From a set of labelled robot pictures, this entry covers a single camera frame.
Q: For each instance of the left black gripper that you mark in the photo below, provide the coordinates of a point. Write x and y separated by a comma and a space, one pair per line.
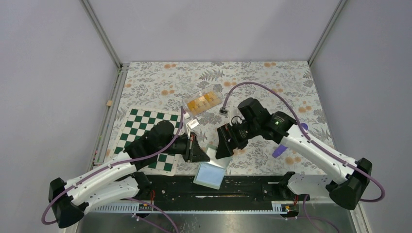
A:
194, 153

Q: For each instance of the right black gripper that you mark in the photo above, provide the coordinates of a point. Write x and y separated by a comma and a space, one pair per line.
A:
225, 148

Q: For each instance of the green card holder wallet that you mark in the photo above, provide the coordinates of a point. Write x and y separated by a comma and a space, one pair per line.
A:
210, 174

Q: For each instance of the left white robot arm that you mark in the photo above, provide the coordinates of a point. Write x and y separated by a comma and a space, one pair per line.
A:
120, 178

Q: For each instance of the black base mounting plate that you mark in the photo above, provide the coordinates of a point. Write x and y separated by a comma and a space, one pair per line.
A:
237, 193

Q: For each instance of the clear box with orange blocks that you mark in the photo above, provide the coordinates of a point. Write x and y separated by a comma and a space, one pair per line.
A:
203, 100

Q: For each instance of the purple cylinder tube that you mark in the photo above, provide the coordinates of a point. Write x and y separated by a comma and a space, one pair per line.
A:
281, 148

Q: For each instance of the green white chessboard mat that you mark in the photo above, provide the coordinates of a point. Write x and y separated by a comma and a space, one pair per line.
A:
136, 123

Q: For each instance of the floral table mat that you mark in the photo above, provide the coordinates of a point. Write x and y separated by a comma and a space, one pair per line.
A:
279, 86

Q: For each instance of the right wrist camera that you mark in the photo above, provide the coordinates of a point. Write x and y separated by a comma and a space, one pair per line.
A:
230, 113

